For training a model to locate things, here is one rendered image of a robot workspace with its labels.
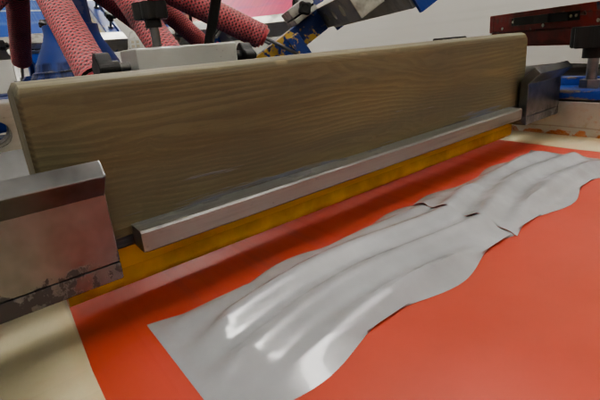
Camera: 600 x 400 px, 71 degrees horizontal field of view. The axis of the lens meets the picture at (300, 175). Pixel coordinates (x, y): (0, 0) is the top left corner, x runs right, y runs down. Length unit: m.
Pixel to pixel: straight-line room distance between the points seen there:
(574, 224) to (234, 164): 0.19
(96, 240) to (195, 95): 0.08
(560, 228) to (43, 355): 0.26
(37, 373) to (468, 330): 0.16
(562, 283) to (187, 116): 0.18
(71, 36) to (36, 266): 0.56
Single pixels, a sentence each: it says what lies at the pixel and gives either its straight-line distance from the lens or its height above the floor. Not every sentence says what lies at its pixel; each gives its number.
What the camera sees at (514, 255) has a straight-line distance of 0.24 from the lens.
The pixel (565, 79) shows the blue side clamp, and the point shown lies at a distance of 0.55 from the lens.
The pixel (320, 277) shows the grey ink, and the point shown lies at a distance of 0.21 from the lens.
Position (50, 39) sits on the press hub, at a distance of 1.03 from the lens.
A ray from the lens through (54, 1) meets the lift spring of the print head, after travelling 0.80.
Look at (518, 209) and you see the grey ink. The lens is 0.29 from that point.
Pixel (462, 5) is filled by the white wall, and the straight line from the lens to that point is 2.59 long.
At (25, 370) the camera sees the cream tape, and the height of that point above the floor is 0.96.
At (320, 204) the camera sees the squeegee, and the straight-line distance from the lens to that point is 0.27.
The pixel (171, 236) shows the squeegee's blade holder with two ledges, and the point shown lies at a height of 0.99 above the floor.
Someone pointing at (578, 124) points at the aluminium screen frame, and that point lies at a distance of 0.51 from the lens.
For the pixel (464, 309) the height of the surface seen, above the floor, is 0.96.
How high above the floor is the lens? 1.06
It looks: 17 degrees down
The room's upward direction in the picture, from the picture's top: 5 degrees counter-clockwise
